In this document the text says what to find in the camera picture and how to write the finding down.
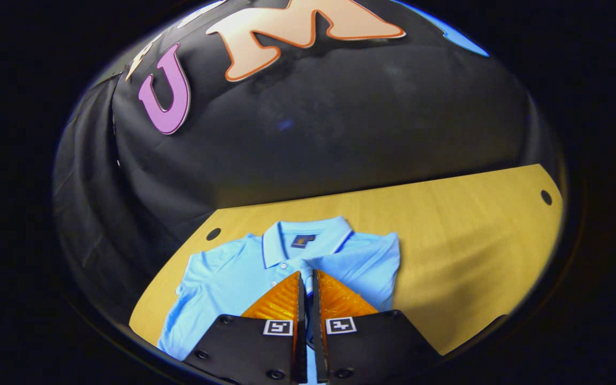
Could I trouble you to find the black backdrop cloth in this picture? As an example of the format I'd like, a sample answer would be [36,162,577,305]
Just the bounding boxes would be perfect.
[53,0,564,324]

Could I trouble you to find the light blue T-shirt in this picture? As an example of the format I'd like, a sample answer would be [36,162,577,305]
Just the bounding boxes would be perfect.
[157,215,401,385]

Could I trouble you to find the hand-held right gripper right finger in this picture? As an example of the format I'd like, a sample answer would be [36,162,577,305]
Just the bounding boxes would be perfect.
[311,269,442,383]

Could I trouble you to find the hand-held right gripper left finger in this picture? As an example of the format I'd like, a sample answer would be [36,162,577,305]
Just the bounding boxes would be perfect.
[182,270,309,384]

